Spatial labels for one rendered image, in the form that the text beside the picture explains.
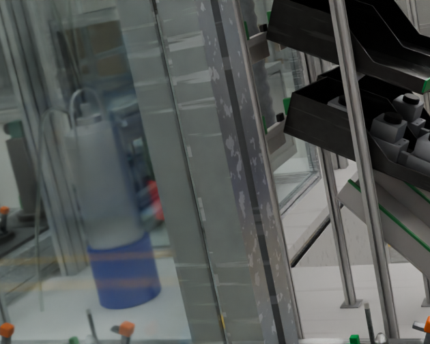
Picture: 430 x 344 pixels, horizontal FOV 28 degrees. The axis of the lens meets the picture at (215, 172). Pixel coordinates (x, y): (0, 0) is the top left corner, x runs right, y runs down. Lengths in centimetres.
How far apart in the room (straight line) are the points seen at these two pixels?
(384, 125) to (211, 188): 115
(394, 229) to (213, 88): 117
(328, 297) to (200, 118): 164
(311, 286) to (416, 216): 50
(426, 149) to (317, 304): 60
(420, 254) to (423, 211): 13
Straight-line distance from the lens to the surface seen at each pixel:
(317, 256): 247
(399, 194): 155
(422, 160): 140
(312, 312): 185
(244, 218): 29
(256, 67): 243
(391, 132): 142
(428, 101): 520
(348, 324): 176
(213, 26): 28
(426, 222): 155
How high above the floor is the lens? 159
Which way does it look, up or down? 13 degrees down
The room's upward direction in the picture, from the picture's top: 12 degrees counter-clockwise
